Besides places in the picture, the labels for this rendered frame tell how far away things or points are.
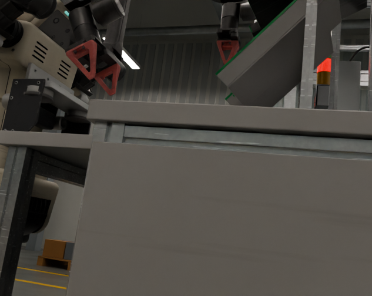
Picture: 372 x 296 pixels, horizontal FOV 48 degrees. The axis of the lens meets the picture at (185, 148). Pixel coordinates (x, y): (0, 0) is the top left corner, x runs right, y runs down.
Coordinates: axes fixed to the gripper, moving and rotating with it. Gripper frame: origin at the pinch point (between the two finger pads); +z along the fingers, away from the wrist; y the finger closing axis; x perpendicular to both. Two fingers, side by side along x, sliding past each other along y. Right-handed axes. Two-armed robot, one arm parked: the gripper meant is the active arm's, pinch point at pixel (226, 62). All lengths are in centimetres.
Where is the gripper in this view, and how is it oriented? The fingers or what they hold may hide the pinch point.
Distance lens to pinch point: 134.8
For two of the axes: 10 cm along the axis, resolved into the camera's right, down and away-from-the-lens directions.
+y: 2.2, 2.4, 9.5
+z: -1.0, 9.7, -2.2
